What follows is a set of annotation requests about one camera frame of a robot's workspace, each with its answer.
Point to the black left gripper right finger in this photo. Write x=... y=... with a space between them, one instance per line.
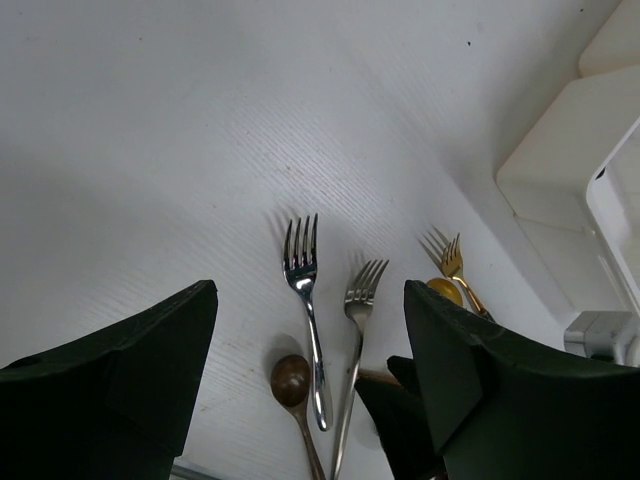
x=476 y=400

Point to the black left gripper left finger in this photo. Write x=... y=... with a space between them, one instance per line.
x=114 y=404

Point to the silver fork matte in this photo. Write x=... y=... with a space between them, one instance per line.
x=358 y=307

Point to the dark brown spoon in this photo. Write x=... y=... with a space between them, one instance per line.
x=290 y=382

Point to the silver fork shiny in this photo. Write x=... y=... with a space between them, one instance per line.
x=300 y=269

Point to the white near container tray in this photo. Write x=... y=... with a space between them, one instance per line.
x=527 y=179

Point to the gold spoon green handle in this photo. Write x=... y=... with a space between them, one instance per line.
x=447 y=289

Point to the gold fork green handle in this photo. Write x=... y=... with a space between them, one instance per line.
x=452 y=266

